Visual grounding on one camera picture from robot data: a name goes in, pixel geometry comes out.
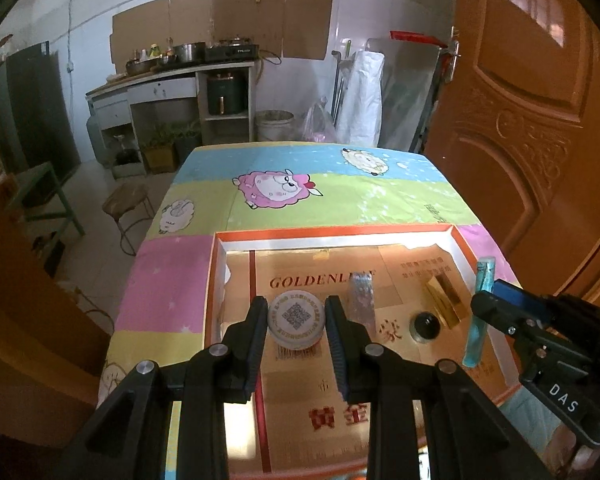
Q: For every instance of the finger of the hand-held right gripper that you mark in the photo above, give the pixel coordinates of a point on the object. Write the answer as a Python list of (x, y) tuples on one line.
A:
[(495, 312), (519, 297)]

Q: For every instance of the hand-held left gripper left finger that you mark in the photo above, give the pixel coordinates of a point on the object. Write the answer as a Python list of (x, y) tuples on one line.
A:
[(257, 345)]

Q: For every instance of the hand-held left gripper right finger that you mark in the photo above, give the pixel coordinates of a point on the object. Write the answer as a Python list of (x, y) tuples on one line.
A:
[(337, 350)]

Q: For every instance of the teal lighter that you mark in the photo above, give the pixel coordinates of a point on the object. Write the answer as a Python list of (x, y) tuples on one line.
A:
[(484, 275)]

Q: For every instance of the white round cap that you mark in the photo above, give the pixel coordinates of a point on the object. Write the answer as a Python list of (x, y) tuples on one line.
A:
[(296, 317)]

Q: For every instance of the gold lipstick case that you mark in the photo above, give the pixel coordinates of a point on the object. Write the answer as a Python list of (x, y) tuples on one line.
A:
[(445, 300)]

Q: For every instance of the clear patterned lip gloss box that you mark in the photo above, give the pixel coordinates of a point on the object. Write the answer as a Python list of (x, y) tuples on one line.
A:
[(361, 300)]

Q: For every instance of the small black jar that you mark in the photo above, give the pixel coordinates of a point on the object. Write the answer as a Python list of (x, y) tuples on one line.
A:
[(426, 326)]

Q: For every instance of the shallow orange-rimmed cardboard tray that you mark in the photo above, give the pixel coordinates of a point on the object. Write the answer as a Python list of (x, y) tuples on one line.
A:
[(330, 234)]

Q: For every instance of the flattened printed cardboard liner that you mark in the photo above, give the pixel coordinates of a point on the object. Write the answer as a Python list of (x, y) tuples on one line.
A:
[(305, 435)]

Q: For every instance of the carved wooden door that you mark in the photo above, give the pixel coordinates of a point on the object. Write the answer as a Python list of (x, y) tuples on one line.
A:
[(530, 110)]

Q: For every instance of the round metal-legged stool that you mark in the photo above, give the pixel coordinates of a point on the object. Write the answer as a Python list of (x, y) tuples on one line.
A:
[(127, 205)]

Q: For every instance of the crate of green plants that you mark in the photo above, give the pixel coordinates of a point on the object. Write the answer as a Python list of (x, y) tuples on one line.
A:
[(160, 147)]

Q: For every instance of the white bucket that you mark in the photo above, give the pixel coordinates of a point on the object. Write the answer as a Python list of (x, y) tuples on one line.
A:
[(275, 125)]

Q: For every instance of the pink plastic bag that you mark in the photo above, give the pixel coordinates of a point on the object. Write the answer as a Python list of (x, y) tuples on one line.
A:
[(320, 125)]

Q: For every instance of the clear plastic sheet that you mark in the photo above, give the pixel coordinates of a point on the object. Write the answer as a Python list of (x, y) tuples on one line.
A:
[(405, 100)]

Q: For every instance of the white woven sack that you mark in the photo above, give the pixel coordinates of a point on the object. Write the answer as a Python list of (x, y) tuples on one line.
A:
[(362, 100)]

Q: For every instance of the dark green air fryer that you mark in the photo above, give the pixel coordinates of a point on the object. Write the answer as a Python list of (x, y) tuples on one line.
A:
[(226, 92)]

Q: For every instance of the grey gas cylinder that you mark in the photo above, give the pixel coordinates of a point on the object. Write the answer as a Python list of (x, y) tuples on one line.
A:
[(96, 132)]

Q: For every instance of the kitchen counter cabinet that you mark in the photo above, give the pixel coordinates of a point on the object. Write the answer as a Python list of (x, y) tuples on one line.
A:
[(170, 90)]

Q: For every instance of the red tape strip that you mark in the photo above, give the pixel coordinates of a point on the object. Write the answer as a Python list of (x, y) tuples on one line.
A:
[(412, 36)]

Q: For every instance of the black gas stove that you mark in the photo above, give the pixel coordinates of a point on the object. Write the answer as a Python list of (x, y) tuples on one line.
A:
[(231, 51)]

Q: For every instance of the steel cooking pot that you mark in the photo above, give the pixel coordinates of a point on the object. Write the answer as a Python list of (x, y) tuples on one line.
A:
[(189, 51)]

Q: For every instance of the dark frying pan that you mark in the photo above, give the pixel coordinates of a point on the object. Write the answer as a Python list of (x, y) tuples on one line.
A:
[(140, 66)]

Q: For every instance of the dark grey panel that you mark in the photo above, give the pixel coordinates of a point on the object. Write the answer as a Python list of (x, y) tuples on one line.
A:
[(35, 105)]

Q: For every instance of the green metal frame stand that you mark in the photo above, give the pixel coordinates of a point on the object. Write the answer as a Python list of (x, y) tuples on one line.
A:
[(40, 195)]

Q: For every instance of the cardboard sheets on wall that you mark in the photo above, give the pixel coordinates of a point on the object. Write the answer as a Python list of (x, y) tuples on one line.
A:
[(240, 15)]

